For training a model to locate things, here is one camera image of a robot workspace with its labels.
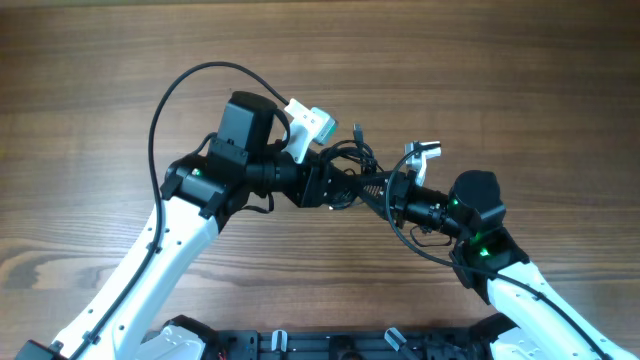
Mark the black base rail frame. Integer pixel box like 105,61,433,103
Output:
208,328,492,360

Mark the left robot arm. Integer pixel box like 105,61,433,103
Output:
17,91,338,359

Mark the right camera cable black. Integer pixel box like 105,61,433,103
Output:
384,144,614,360

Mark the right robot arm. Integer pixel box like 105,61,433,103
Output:
353,170,633,359

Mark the left camera cable black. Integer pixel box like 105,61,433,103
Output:
70,61,289,360

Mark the camera cable black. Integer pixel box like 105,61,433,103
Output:
384,144,614,360
70,61,289,360

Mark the thick black USB cable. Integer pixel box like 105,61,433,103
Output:
319,123,381,174

